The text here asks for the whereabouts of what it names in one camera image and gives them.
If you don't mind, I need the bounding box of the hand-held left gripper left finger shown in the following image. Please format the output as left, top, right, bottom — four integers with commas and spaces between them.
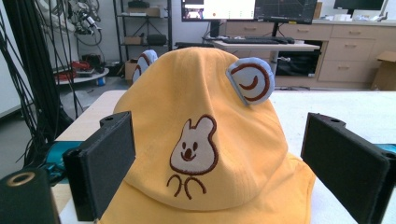
63, 110, 137, 222

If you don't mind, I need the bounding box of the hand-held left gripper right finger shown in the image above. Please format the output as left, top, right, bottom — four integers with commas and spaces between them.
300, 112, 396, 224

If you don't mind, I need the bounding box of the yellow bear-eared hat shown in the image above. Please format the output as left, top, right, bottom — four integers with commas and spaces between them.
98, 46, 317, 224

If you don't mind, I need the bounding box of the round white platform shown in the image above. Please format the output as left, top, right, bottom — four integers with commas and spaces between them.
55, 67, 110, 86

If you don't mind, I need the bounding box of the small cardboard box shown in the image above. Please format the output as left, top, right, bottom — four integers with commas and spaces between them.
124, 58, 140, 83

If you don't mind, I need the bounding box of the large cardboard box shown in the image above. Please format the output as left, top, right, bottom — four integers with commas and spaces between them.
370, 50, 396, 91

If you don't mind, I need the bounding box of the beige drawer cabinet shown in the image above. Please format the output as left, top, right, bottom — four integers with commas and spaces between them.
225, 20, 396, 90

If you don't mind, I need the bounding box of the black bag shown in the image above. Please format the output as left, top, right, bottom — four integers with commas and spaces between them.
146, 34, 168, 47

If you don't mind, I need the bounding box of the light wooden office desk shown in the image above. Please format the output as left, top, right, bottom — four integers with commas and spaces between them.
211, 40, 321, 76

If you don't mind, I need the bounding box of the white robot equipment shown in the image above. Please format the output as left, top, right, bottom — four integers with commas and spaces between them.
35, 0, 103, 35

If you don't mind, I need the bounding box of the black keyboard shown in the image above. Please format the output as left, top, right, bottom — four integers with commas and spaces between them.
221, 35, 296, 45

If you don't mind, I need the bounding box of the black metal shelf rack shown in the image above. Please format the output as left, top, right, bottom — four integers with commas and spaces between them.
113, 0, 174, 64

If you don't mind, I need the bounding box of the small dark monitor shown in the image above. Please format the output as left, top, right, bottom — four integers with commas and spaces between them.
332, 0, 386, 12

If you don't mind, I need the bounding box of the computer monitor with dark screen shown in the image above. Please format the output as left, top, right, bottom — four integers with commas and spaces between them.
254, 0, 318, 25

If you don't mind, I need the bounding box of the computer monitor with white screen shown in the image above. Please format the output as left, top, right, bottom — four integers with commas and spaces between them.
181, 0, 257, 22

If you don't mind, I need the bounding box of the bundle of black cables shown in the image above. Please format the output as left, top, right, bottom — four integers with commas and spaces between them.
0, 0, 84, 167

